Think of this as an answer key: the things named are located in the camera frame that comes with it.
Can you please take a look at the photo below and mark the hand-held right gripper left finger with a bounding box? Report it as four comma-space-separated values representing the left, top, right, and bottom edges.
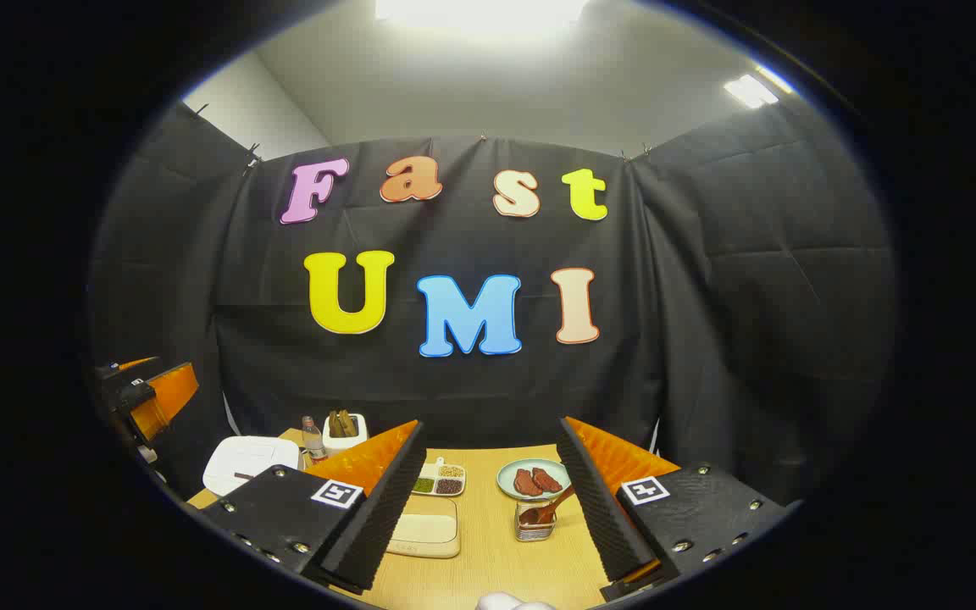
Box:
200, 419, 427, 594

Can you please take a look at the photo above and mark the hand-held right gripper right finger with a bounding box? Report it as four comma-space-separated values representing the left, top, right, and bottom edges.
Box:
556, 415, 790, 604

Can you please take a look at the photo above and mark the dark wooden spoon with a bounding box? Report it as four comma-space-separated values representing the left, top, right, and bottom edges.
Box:
518, 485, 575, 526

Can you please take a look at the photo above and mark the glass chopstick holder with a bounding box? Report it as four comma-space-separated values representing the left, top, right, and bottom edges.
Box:
514, 500, 557, 542

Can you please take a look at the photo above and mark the white rice cooker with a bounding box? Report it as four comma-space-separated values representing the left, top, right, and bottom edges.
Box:
202, 435, 302, 497

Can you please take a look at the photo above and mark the clear plastic box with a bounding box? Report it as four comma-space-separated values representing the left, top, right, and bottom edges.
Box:
386, 495, 462, 559

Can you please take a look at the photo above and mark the white divided grain dish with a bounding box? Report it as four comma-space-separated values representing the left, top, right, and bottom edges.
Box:
410, 457, 467, 497

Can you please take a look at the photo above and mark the white toaster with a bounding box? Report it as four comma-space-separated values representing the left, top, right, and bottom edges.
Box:
322, 413, 369, 457

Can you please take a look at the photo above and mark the light green plate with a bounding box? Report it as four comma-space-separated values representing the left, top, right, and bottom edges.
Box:
496, 458, 572, 501

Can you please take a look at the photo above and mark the clear water bottle red label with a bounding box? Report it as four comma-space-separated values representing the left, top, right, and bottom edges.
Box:
302, 415, 328, 463

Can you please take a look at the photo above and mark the small ceiling light panel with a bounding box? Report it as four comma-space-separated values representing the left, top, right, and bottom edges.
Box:
724, 66, 794, 109

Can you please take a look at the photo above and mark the large ceiling light panel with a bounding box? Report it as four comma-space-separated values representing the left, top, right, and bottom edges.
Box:
374, 0, 591, 35

